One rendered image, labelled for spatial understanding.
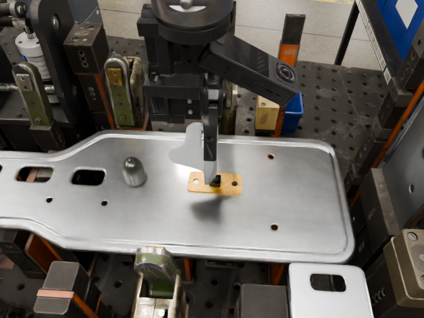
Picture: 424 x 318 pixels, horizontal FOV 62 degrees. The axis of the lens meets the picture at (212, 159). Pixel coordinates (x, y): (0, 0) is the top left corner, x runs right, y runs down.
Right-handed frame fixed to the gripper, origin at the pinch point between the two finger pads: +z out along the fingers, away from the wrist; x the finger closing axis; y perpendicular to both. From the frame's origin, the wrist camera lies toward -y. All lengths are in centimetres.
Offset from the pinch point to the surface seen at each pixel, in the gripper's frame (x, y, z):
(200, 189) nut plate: 1.5, 2.1, 7.9
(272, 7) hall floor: -245, -32, 110
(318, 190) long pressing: 0.2, -15.9, 8.4
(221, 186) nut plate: 0.7, -1.0, 7.9
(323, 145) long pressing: -8.7, -17.8, 8.1
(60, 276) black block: 15.7, 19.6, 9.0
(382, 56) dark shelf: -32.4, -32.4, 6.5
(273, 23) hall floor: -221, -31, 110
